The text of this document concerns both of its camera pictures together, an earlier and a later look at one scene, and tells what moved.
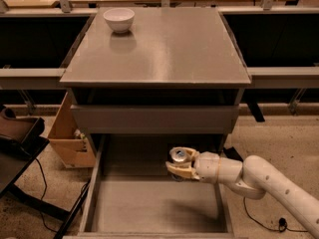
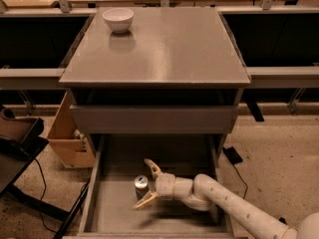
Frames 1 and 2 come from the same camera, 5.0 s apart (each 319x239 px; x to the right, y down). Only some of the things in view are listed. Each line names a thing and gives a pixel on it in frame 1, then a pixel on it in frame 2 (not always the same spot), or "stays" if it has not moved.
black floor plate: (230, 152) stays
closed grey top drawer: (154, 119) stays
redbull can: (179, 154) to (141, 183)
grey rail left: (32, 79) stays
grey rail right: (284, 77) stays
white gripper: (207, 167) to (164, 185)
